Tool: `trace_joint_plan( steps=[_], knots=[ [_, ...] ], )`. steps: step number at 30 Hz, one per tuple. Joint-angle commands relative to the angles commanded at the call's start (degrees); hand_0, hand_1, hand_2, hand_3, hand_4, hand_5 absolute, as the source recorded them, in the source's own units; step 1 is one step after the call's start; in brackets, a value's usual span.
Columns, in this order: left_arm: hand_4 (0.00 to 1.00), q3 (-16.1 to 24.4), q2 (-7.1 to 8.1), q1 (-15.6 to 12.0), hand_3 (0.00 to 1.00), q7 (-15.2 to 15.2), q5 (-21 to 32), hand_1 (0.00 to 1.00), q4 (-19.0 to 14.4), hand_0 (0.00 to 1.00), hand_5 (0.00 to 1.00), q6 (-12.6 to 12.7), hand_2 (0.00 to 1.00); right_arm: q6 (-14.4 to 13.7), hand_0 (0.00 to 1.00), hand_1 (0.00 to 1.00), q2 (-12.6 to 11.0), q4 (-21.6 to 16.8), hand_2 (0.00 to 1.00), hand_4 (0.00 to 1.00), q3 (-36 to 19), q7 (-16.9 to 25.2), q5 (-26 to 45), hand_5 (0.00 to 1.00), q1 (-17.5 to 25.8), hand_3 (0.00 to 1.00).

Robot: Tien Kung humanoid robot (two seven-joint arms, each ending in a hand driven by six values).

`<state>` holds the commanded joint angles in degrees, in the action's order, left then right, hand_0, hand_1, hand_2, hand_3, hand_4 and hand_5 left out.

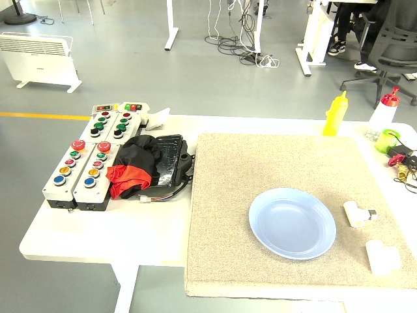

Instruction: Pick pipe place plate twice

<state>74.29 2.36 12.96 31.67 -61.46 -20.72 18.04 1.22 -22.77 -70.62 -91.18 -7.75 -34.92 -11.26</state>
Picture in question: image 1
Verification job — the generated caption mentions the white wall switch plate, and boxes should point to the white wall switch plate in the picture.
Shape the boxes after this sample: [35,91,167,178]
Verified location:
[145,107,171,131]

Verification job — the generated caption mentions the black floor cable tangle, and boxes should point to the black floor cable tangle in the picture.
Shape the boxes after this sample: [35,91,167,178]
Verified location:
[204,0,261,65]

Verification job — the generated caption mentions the white pipe tee metal end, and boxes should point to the white pipe tee metal end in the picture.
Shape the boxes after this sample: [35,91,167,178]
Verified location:
[343,200,379,228]

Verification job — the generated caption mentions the blue plate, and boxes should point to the blue plate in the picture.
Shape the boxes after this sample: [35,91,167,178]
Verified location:
[248,187,338,261]

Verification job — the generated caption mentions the black plastic tray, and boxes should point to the black plastic tray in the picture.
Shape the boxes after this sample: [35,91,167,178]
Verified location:
[148,133,196,188]

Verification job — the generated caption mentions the four-button control box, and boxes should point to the four-button control box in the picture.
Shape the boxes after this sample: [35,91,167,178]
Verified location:
[104,111,143,146]
[79,110,120,144]

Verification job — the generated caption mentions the yellow squeeze bottle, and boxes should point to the yellow squeeze bottle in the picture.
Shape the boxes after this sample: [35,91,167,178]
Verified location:
[322,90,349,137]

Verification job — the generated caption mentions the white table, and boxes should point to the white table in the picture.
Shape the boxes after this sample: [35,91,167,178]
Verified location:
[18,113,417,313]

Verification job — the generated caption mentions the clear squeeze bottle red cap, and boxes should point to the clear squeeze bottle red cap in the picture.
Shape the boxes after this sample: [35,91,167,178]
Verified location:
[364,86,401,142]

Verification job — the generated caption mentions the black and red cloth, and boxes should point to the black and red cloth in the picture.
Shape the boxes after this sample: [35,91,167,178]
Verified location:
[106,134,161,200]

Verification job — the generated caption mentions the white charger with cord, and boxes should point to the white charger with cord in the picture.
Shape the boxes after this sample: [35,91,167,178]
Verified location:
[255,54,280,68]

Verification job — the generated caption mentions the white desk frame with panel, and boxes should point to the white desk frame with panel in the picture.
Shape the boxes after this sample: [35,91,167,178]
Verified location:
[295,0,336,78]

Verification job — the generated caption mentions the black round stand base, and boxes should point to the black round stand base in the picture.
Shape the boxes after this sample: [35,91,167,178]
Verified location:
[3,0,38,25]

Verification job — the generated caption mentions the white hanging cable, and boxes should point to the white hanging cable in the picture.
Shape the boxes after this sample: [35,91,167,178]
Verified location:
[207,0,223,42]

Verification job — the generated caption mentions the black power adapter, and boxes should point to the black power adapter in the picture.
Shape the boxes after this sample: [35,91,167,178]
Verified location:
[386,145,414,158]

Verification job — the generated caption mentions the cream green-red switch box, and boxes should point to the cream green-red switch box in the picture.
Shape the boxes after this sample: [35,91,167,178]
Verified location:
[117,101,151,125]

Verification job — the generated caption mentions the white electric heater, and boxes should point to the white electric heater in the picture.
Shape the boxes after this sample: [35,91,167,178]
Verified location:
[0,31,83,95]

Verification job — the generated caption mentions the grey-brown mat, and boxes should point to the grey-brown mat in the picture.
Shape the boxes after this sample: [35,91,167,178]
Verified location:
[184,132,417,298]

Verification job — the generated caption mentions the black office chair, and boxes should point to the black office chair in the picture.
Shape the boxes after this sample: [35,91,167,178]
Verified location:
[339,0,417,107]

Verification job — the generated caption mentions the green translucent cup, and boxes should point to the green translucent cup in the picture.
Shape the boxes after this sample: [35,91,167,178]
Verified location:
[374,128,401,153]

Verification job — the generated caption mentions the metal chair legs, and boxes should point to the metal chair legs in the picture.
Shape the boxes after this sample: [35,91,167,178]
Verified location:
[58,0,107,26]

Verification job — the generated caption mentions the small grey switch box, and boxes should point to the small grey switch box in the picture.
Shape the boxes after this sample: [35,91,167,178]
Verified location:
[92,104,120,114]

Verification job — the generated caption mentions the seated person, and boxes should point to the seated person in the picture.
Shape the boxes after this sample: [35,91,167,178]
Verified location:
[327,0,392,72]

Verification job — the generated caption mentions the white connector wire harness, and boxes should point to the white connector wire harness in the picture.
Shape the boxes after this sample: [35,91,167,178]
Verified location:
[138,172,195,204]

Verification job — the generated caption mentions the thin black cord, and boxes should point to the thin black cord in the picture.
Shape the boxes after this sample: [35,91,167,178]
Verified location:
[393,175,417,190]

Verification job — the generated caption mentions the white desk leg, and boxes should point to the white desk leg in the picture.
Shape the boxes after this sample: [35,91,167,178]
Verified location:
[253,0,265,55]
[164,0,179,51]

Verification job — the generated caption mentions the brass valve red handle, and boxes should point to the brass valve red handle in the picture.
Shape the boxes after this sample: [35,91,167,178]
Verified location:
[387,154,417,181]

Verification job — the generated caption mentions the five-button control box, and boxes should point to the five-button control box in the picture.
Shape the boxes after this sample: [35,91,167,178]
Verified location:
[72,142,121,212]
[42,140,97,209]

